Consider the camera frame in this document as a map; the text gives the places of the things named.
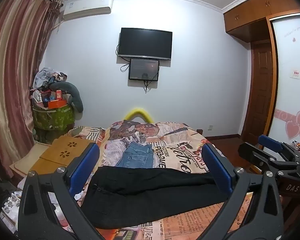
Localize wooden overhead cabinet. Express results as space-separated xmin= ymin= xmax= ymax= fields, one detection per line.
xmin=222 ymin=0 xmax=300 ymax=43

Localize green patterned storage bag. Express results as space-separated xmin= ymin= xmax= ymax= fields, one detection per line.
xmin=32 ymin=104 xmax=75 ymax=144

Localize white air conditioner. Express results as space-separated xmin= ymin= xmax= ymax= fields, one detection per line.
xmin=59 ymin=0 xmax=114 ymax=20

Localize small black wall monitor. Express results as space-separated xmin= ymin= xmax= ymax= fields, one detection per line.
xmin=129 ymin=58 xmax=160 ymax=82

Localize beige board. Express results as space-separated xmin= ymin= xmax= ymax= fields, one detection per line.
xmin=9 ymin=141 xmax=53 ymax=178

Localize blue jeans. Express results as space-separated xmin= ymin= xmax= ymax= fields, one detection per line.
xmin=115 ymin=142 xmax=154 ymax=168

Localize pile of bags and clutter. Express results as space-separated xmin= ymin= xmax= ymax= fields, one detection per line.
xmin=31 ymin=67 xmax=68 ymax=105

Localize white heart-sticker wardrobe door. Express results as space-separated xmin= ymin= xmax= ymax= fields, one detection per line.
xmin=266 ymin=12 xmax=300 ymax=143

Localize wooden laptop table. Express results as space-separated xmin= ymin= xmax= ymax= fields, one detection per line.
xmin=30 ymin=135 xmax=95 ymax=178

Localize black monitor cable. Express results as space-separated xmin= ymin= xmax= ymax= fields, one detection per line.
xmin=143 ymin=73 xmax=151 ymax=94

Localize black wall television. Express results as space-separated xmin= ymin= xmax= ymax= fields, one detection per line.
xmin=117 ymin=27 xmax=173 ymax=61

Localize yellow foam tube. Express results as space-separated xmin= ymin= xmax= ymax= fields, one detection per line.
xmin=124 ymin=107 xmax=153 ymax=123

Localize black pants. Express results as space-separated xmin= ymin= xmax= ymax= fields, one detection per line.
xmin=80 ymin=166 xmax=230 ymax=229

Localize orange box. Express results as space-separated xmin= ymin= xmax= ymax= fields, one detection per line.
xmin=44 ymin=99 xmax=67 ymax=109

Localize brown wooden door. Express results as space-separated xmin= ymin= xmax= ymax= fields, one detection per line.
xmin=241 ymin=40 xmax=274 ymax=138

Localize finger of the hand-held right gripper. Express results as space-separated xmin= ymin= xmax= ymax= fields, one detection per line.
xmin=237 ymin=142 xmax=300 ymax=178
xmin=258 ymin=134 xmax=300 ymax=159

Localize striped red curtain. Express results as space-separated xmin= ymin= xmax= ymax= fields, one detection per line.
xmin=0 ymin=0 xmax=63 ymax=178

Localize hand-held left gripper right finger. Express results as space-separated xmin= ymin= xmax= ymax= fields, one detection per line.
xmin=201 ymin=143 xmax=283 ymax=240

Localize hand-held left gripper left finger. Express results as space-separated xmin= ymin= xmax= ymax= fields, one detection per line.
xmin=17 ymin=142 xmax=105 ymax=240

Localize grey curved pillow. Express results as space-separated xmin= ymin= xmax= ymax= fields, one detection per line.
xmin=50 ymin=81 xmax=84 ymax=113

